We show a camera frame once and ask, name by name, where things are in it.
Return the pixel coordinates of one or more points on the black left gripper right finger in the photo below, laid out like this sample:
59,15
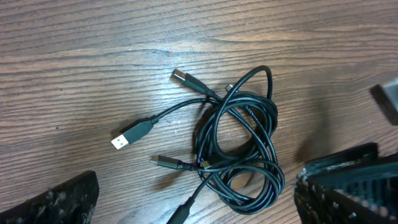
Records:
351,186

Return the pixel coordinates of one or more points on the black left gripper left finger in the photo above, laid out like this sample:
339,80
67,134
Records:
73,202

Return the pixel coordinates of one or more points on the black USB cable blue plug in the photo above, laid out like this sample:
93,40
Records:
136,132

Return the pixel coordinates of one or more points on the black USB cable metal plug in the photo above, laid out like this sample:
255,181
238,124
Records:
258,81

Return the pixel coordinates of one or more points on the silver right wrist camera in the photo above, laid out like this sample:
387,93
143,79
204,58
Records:
386,95

